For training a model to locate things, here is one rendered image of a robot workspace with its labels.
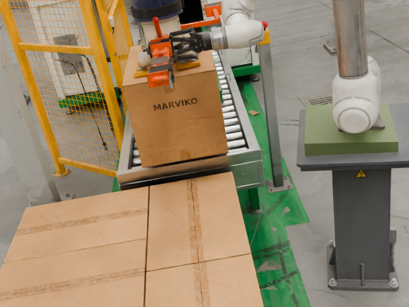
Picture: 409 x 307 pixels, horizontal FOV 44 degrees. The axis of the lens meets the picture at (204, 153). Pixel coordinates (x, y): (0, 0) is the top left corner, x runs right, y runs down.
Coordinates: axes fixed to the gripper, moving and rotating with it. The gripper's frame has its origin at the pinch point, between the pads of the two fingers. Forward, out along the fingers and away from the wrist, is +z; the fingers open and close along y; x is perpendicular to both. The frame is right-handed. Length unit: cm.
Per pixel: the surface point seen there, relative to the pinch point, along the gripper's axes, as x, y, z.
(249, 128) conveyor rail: 37, 61, -34
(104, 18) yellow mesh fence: 134, 14, 41
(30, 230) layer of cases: -14, 66, 72
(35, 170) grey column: 81, 86, 98
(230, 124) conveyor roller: 59, 67, -26
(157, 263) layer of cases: -51, 66, 14
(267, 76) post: 66, 46, -50
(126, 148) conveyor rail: 39, 61, 31
